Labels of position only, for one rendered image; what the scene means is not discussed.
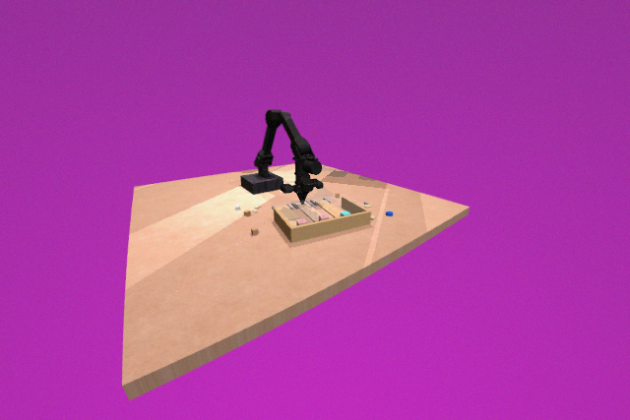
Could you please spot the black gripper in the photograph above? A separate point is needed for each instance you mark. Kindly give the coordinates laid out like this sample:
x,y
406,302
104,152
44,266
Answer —
x,y
287,188

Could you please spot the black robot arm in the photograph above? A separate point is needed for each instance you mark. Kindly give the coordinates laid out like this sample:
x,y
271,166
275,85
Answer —
x,y
304,157

